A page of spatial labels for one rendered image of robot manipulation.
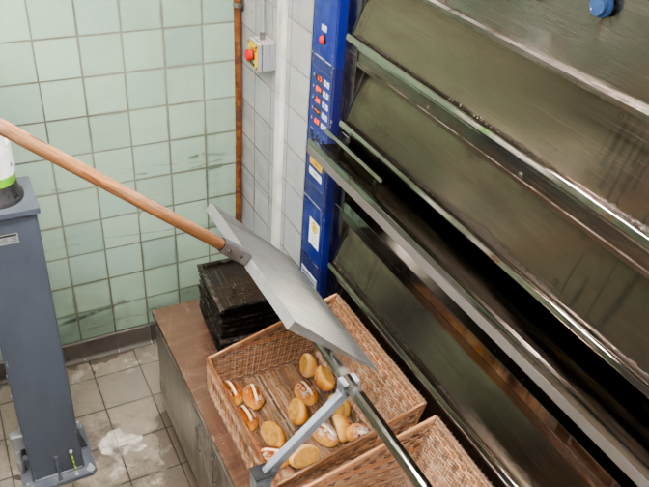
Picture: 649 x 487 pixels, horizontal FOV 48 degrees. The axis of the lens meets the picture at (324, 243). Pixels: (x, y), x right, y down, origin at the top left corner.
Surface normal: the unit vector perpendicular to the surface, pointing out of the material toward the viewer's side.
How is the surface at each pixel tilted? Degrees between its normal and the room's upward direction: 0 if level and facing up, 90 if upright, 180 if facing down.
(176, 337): 0
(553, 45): 90
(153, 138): 90
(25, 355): 90
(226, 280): 0
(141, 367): 0
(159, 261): 90
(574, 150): 70
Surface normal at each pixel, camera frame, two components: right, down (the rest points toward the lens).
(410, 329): -0.81, -0.08
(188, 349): 0.06, -0.82
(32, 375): 0.46, 0.53
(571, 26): -0.89, 0.21
